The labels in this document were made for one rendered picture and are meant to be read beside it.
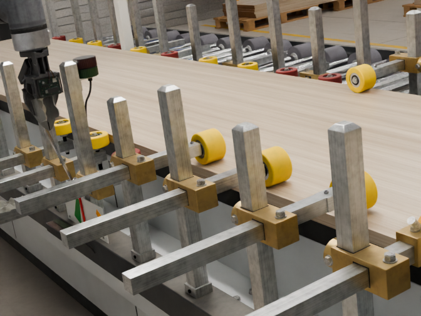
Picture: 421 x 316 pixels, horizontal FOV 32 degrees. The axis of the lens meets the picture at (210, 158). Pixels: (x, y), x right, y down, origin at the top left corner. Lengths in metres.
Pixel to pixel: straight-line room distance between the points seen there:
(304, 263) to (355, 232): 0.52
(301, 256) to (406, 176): 0.28
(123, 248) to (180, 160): 0.47
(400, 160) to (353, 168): 0.62
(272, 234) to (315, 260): 0.34
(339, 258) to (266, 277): 0.26
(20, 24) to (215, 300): 0.80
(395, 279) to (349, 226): 0.10
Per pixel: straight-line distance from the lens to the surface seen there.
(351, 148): 1.08
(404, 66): 2.45
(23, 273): 3.61
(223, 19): 10.00
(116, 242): 1.95
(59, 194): 1.63
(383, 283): 1.10
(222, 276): 1.86
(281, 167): 1.58
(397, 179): 1.60
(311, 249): 1.60
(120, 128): 1.71
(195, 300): 1.61
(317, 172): 1.67
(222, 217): 1.85
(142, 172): 1.67
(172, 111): 1.47
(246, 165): 1.28
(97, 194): 1.92
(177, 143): 1.49
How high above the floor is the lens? 1.48
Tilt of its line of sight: 18 degrees down
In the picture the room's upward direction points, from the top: 8 degrees counter-clockwise
